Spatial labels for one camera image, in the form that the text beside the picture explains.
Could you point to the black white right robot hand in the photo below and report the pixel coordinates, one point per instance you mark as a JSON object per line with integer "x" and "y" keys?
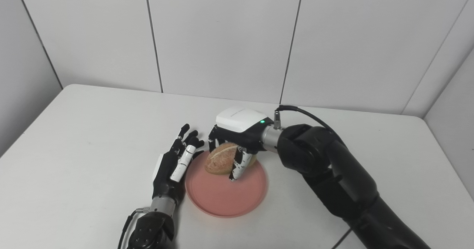
{"x": 239, "y": 119}

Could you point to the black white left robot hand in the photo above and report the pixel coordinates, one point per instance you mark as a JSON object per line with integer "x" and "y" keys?
{"x": 164, "y": 175}

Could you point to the golden bread roll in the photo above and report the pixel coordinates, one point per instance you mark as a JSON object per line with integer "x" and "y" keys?
{"x": 220, "y": 160}

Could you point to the pink round plate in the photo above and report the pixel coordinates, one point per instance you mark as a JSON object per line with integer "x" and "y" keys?
{"x": 222, "y": 197}

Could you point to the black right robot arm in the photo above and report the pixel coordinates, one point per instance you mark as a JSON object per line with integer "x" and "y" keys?
{"x": 340, "y": 175}

